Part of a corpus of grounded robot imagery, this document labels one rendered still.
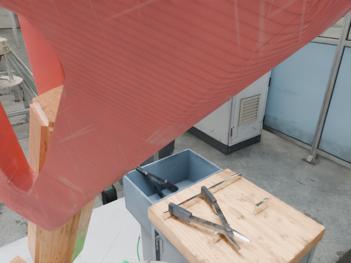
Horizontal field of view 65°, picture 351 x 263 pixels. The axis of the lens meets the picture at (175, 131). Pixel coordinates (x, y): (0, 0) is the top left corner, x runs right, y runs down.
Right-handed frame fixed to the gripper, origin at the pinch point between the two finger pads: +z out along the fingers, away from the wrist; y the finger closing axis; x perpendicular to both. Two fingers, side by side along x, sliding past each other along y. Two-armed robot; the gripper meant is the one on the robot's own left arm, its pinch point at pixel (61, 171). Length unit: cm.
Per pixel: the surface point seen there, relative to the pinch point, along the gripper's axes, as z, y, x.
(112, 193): 76, -56, -19
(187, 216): 26.0, -22.3, 5.3
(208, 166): 32, -41, 5
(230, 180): 27.0, -35.1, 9.7
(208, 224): 24.9, -22.0, 8.3
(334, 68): 45, -237, 65
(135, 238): 63, -38, -2
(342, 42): 26, -237, 58
